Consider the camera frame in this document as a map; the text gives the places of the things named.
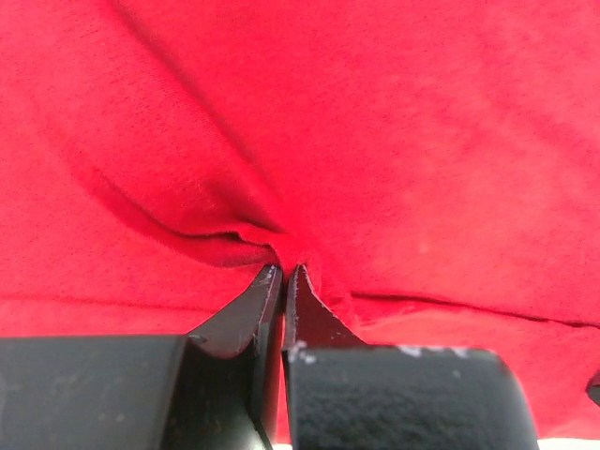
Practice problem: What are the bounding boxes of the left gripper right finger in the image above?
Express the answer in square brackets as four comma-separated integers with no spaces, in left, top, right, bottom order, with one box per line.
[282,265,529,450]

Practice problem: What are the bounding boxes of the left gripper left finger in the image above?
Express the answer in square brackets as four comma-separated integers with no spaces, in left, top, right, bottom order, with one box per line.
[1,265,283,449]

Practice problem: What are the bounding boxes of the red t-shirt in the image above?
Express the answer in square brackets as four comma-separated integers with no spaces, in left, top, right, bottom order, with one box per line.
[1,1,599,440]

